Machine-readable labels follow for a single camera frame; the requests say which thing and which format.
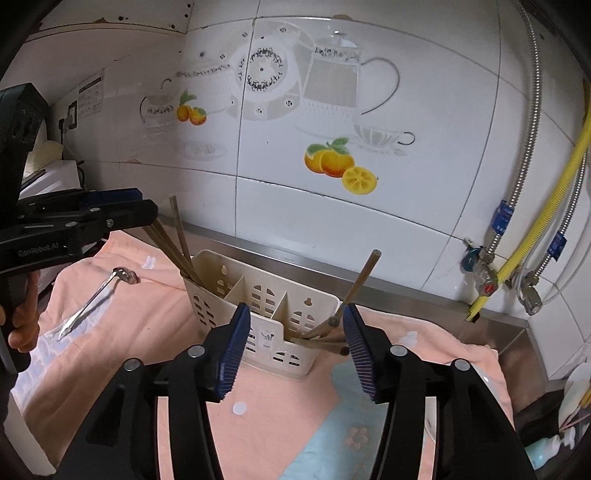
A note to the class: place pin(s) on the stainless steel counter ledge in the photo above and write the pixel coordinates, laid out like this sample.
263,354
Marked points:
415,297

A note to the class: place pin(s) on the metal water valve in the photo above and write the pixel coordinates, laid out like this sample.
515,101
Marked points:
482,272
531,295

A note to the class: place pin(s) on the pink and blue towel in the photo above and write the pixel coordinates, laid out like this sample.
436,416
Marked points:
277,415

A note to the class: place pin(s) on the wall label sticker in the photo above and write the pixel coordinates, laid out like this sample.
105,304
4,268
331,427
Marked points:
91,94

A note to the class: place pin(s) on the pale yellow cloth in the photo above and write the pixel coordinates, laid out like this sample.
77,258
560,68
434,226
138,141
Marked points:
46,154

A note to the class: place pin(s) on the white plastic utensil holder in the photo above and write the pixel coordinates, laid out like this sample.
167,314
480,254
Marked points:
258,295

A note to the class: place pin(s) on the metal spoon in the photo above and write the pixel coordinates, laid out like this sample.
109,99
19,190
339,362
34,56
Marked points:
127,275

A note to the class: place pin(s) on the wooden chopstick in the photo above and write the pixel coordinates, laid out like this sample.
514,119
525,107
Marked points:
175,256
318,340
180,235
364,277

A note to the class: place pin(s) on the wall socket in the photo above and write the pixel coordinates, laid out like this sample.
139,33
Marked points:
71,113

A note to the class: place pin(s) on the white appliance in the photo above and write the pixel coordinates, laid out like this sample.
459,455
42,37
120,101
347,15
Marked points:
55,177

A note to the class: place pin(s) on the turquoise bottle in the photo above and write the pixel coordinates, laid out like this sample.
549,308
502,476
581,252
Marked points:
545,452

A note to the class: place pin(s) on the white plate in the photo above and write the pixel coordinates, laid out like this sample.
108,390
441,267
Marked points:
577,392

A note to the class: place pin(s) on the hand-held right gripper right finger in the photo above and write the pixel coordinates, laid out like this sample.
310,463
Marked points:
360,355

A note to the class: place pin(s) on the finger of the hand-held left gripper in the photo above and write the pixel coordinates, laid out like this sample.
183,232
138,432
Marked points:
134,214
115,197

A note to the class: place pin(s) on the person's left hand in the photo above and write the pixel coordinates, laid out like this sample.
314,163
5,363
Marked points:
28,318

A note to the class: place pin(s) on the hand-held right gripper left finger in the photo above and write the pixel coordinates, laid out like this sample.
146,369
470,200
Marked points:
235,350

